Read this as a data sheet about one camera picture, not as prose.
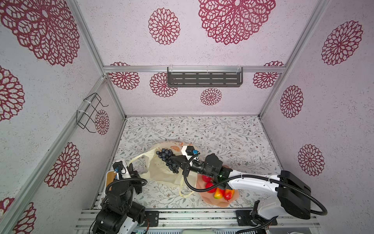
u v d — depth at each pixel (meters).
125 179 0.45
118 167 0.56
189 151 0.56
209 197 0.78
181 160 0.63
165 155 0.65
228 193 0.76
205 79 1.00
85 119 0.74
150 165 0.70
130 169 0.64
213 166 0.55
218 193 0.78
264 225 0.59
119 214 0.49
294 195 0.42
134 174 0.60
